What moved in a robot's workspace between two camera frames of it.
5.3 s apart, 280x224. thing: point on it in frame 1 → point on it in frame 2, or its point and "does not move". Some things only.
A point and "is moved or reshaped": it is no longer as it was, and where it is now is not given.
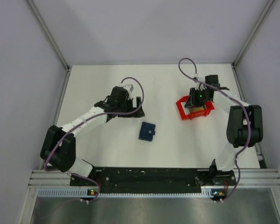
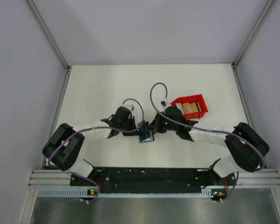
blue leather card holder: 147,131 is moved or reshaped
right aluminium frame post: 269,3 does not move
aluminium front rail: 246,178 does not move
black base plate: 154,180 does not move
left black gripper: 138,114 → 131,119
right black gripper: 192,100 → 155,125
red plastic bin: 209,106 is moved or reshaped
